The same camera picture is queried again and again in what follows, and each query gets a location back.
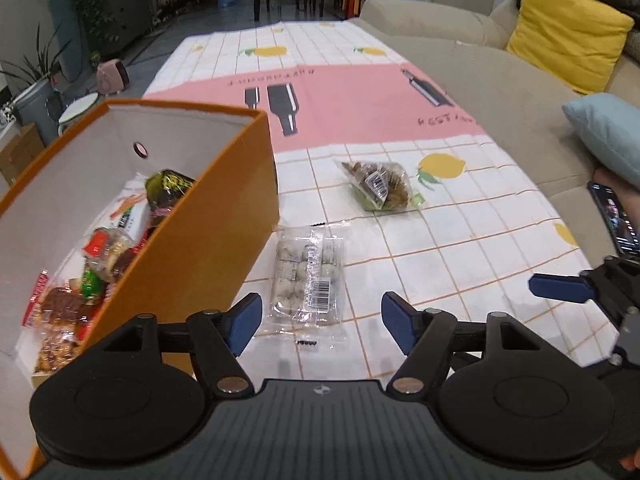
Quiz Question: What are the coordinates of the white orange snack packet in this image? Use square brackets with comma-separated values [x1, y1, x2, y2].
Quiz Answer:
[106, 172, 151, 244]

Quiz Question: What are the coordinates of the yellow cushion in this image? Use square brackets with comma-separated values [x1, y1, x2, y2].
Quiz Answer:
[506, 0, 634, 96]

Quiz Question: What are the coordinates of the orange cardboard box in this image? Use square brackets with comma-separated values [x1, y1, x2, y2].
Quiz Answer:
[1, 100, 279, 479]

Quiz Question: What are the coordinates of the white balls snack bag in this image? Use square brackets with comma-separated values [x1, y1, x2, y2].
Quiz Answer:
[268, 222, 349, 332]

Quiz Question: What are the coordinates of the grey plant pot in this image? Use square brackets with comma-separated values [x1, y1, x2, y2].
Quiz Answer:
[11, 78, 64, 146]

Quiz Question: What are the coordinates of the white round stool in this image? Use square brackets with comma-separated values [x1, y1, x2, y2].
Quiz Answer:
[58, 92, 100, 126]

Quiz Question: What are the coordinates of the black smartphone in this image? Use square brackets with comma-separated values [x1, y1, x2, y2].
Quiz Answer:
[587, 181, 639, 262]

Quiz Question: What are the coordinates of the brown nut snack bag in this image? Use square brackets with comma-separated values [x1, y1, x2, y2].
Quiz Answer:
[337, 160, 425, 212]

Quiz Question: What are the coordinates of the checkered pink lemon tablecloth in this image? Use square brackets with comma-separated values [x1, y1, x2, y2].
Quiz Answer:
[145, 22, 617, 382]

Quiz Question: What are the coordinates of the light blue cushion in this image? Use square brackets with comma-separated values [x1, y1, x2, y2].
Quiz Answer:
[562, 93, 640, 188]

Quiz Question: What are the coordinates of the pink small heater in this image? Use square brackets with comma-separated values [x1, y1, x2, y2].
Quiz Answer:
[96, 58, 129, 96]

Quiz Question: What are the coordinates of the beige sofa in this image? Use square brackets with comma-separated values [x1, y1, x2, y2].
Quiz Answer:
[353, 0, 639, 266]

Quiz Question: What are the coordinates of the brown cardboard carton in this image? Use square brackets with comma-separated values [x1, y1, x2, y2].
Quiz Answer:
[0, 122, 44, 186]

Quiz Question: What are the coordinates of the chocolate ball snack bag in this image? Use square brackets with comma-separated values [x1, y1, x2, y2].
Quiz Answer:
[82, 228, 134, 283]

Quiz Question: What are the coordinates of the dark green cabinet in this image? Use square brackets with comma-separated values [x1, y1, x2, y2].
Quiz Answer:
[96, 0, 152, 58]

